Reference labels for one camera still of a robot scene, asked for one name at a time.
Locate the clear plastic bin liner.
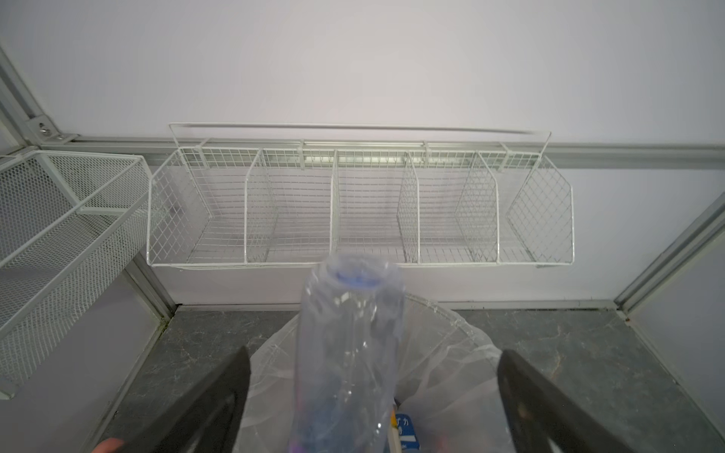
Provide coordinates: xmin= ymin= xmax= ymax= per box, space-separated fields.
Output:
xmin=233 ymin=294 xmax=515 ymax=452

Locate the long white wire basket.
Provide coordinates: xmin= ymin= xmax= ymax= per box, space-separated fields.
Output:
xmin=147 ymin=122 xmax=576 ymax=270

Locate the long clear crushed bottle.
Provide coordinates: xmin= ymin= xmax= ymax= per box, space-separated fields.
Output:
xmin=288 ymin=253 xmax=405 ymax=452

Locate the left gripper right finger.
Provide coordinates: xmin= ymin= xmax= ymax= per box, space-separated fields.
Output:
xmin=497 ymin=349 xmax=632 ymax=452

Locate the small white mesh basket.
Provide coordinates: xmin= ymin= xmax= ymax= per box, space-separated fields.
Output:
xmin=1 ymin=150 xmax=151 ymax=400

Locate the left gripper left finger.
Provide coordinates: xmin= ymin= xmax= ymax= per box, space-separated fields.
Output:
xmin=119 ymin=347 xmax=251 ymax=452

